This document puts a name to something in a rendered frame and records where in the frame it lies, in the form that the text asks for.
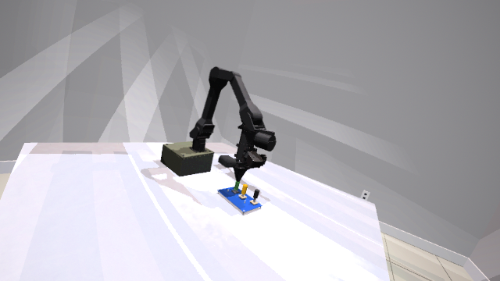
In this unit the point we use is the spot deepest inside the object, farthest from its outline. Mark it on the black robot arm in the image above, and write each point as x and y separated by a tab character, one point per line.
253	128

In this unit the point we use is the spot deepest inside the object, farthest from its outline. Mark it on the blue circuit board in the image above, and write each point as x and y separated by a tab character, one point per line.
239	197

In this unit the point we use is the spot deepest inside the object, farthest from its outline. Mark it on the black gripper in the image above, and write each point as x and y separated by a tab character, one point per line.
239	165

